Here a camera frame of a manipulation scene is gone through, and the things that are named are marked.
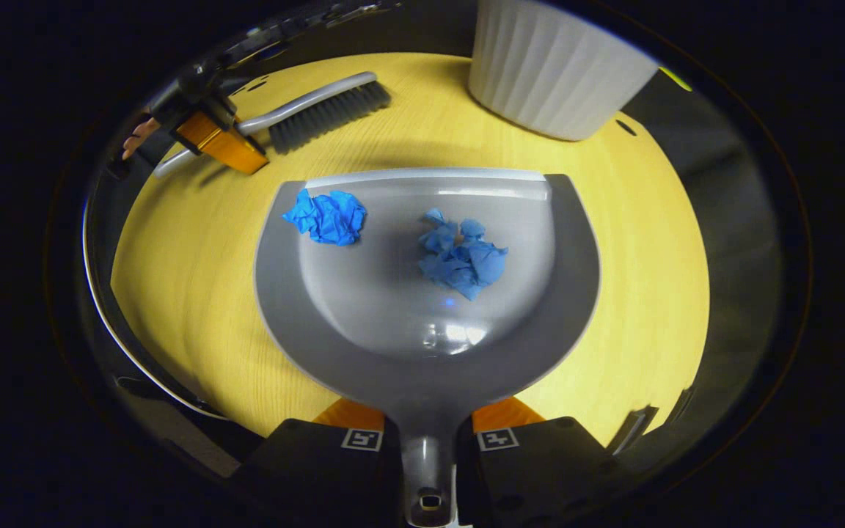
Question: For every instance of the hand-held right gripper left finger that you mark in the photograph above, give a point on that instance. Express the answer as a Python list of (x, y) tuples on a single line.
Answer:
[(305, 469)]

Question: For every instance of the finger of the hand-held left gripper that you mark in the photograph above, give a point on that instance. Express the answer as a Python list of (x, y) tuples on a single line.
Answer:
[(228, 147)]

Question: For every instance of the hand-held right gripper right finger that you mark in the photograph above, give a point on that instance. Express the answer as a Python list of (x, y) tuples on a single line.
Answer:
[(540, 469)]

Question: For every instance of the small grey broom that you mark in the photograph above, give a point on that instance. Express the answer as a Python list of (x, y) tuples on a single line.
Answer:
[(327, 110)]

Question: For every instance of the dark blue paper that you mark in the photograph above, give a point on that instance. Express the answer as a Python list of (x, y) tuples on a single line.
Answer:
[(327, 218)]

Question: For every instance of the grey dustpan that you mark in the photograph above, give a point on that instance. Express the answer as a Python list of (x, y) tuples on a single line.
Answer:
[(422, 352)]

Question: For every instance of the light blue paper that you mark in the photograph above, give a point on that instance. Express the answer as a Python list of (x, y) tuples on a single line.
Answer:
[(463, 257)]

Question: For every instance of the white ribbed garbage bin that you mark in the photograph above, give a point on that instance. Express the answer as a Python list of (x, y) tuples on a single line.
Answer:
[(554, 73)]

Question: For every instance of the wooden desktop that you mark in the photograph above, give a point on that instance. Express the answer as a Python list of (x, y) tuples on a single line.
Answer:
[(188, 293)]

